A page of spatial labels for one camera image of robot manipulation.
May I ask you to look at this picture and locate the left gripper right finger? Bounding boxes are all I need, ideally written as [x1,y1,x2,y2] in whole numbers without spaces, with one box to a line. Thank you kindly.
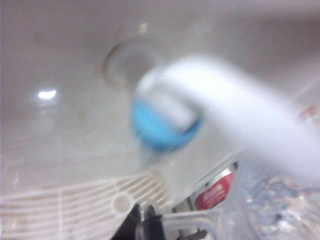
[136,205,166,240]

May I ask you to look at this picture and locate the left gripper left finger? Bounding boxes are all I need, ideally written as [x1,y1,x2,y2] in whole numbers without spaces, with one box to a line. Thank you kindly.
[113,203,140,240]

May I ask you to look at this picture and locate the blue cold water tap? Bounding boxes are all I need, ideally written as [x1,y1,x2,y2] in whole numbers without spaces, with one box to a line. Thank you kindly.
[102,37,320,181]

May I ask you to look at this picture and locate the white water dispenser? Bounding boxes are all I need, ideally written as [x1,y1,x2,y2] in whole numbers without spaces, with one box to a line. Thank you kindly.
[0,0,320,240]

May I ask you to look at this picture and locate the white drip tray grille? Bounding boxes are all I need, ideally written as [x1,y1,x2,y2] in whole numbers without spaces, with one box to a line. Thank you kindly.
[0,172,176,240]

